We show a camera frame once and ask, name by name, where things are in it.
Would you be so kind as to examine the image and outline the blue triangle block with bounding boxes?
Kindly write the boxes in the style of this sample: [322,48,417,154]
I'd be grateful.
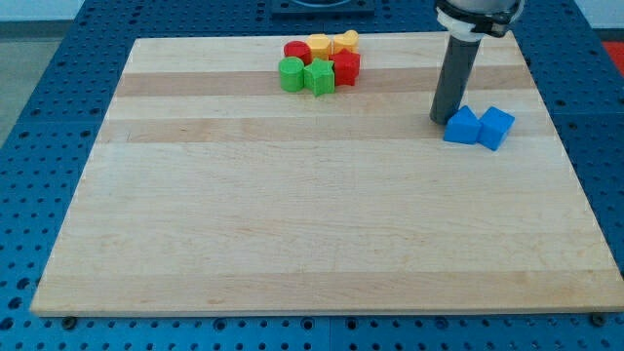
[443,105,482,144]

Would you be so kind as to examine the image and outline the blue cube block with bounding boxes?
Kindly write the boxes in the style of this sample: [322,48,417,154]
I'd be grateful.
[478,106,516,151]

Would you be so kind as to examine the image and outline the green star block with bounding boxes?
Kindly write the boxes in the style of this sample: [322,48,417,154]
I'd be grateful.
[303,58,335,97]

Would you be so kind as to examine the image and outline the wooden board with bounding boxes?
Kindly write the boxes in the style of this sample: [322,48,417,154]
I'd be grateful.
[31,32,623,317]

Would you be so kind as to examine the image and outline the green cylinder block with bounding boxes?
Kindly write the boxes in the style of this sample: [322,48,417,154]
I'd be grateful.
[278,57,304,93]

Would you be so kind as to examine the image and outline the red star block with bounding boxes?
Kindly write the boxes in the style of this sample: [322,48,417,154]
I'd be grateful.
[330,49,361,86]

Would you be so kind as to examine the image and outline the red cylinder block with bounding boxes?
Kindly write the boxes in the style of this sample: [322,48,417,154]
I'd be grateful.
[283,40,313,65]

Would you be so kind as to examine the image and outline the yellow hexagon block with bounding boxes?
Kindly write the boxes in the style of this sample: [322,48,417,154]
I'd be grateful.
[305,33,332,60]

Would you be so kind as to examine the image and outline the yellow heart block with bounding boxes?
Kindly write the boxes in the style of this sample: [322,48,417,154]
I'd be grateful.
[332,29,359,54]

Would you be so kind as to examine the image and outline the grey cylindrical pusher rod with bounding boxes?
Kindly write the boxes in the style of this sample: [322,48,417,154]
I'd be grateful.
[429,36,481,125]

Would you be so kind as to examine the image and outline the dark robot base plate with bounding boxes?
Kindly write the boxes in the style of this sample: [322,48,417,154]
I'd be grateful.
[267,0,375,17]

